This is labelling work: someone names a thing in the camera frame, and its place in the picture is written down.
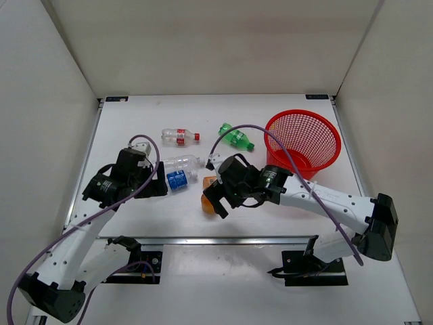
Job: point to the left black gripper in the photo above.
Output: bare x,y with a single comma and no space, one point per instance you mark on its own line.
158,187

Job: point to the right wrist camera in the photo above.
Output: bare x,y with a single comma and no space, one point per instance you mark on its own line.
217,160

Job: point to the red mesh plastic bin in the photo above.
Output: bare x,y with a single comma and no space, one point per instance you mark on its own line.
309,140

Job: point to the orange bottle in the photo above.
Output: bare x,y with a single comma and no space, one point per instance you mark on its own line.
207,206
208,181

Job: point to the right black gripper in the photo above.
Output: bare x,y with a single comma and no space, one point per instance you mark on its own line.
216,191

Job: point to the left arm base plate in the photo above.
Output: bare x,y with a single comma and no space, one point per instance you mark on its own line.
143,268

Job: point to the right corner dark label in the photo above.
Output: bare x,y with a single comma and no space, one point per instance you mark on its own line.
316,96

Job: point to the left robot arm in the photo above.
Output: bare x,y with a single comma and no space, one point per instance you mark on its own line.
63,282

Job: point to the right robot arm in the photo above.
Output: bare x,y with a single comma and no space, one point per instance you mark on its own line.
364,226

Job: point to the blue label clear bottle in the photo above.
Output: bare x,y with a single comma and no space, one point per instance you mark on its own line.
180,180

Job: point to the red label clear bottle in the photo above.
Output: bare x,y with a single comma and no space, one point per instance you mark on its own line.
179,137

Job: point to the left corner dark label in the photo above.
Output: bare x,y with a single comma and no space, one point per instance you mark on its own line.
116,99

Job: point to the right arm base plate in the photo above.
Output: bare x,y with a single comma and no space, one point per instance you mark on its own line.
306,270

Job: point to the aluminium table edge rail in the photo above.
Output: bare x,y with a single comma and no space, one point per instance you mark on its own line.
231,241

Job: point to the green plastic bottle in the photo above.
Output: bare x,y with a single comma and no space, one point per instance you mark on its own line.
238,140

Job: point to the corner dark label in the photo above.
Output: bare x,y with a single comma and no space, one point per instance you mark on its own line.
316,96
116,99

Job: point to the clear unlabelled plastic bottle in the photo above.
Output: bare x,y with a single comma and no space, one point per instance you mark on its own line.
183,163

